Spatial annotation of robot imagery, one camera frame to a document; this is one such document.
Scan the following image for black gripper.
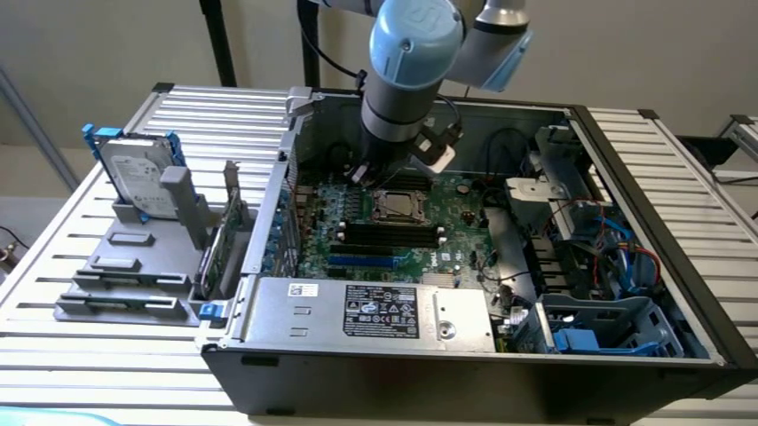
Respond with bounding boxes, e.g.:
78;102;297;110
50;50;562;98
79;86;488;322
347;131;417;185

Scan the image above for metal CPU socket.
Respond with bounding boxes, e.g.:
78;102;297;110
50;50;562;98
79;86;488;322
369;189;432;224

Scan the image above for black RAM slot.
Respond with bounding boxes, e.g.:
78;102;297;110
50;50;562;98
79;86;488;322
342;232;445;244
343;226;446;239
345;221;446;233
342;237;444;250

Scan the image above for black expansion slot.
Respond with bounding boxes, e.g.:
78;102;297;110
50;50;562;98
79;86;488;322
327;243;397;257

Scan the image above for blue expansion slot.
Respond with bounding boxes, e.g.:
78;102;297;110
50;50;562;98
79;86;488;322
327;254;400;269

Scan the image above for black RAM slots behind socket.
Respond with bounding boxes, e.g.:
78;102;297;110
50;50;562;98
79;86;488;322
385;167;436;191

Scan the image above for green motherboard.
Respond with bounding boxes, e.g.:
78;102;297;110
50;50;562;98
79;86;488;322
293;170;534;312

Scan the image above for black upright pole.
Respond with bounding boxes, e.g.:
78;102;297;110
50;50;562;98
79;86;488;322
198;0;239;88
298;0;322;89

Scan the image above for grey metal drive cage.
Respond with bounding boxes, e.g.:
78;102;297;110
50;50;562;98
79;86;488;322
505;125;617;243

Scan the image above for silver chipset heat sink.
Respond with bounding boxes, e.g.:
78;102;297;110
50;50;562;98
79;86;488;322
422;272;462;290

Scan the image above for green graphics card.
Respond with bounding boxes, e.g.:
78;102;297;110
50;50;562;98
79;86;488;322
194;159;251;299

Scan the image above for blue plastic disk caddy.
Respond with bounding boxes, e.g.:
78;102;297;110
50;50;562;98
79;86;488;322
81;123;201;225

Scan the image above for silver power supply unit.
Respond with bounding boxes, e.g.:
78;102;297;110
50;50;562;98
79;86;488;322
243;276;498;354

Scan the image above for silver hard disk drive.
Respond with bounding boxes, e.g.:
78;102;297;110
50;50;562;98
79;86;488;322
98;135;178;220

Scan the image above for grey plastic parts rack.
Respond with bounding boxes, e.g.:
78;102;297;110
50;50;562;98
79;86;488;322
53;166;262;328

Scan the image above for black open PC case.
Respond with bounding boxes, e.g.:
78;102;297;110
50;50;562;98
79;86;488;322
199;86;758;419

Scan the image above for grey disk bay blue clips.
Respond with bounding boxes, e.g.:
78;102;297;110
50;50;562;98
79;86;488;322
534;291;690;357

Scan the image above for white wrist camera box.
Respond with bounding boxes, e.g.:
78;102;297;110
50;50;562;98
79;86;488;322
408;125;461;177

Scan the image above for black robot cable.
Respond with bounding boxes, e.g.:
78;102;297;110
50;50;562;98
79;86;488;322
295;0;370;95

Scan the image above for blue data wire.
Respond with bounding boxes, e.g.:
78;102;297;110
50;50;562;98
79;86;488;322
590;216;653;307

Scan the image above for red data wire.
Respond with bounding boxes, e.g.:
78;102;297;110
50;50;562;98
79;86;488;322
620;245;664;295

